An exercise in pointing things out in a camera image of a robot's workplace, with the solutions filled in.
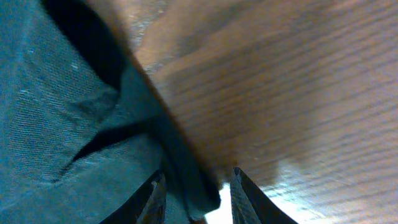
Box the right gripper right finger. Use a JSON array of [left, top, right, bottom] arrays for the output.
[[229, 167, 297, 224]]

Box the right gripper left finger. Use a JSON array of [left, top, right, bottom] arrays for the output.
[[100, 170, 167, 224]]

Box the black t-shirt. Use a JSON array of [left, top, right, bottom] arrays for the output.
[[1, 0, 220, 223]]

